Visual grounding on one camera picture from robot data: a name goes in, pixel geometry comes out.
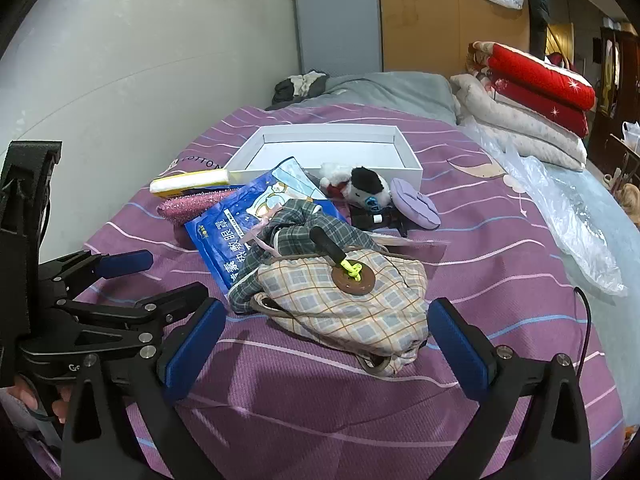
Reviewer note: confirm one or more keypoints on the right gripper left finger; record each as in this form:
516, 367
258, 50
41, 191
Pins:
99, 441

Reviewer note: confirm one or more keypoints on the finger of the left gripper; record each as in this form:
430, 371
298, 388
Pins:
115, 266
186, 349

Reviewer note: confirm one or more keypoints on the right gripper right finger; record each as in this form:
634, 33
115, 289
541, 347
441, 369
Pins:
553, 440

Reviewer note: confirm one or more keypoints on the pink glitter pouch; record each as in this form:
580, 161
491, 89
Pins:
181, 209

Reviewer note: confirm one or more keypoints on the blue eye mask packet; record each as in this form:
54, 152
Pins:
219, 232

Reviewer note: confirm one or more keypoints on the green plaid cloth doll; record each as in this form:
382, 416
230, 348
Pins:
287, 232

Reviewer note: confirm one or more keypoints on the beige plaid cloth bag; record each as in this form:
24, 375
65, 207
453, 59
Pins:
381, 319

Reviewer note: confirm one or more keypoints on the white black plush toy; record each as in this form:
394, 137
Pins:
358, 186

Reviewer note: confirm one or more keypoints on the lavender soft pouch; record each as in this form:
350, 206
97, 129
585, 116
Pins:
415, 206

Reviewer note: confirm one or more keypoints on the person's left hand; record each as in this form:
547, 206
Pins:
61, 402

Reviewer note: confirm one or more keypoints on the purple pump bottle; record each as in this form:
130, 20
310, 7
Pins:
386, 218

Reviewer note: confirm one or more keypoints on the dark clothes bundle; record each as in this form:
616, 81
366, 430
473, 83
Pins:
298, 88

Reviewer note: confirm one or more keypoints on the white cardboard box tray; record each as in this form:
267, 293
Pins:
383, 149

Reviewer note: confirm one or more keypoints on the cream folded quilt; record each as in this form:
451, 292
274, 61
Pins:
529, 132

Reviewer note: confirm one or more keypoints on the red folded quilt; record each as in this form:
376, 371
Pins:
514, 77

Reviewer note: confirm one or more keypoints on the grey blanket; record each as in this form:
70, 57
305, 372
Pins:
415, 93

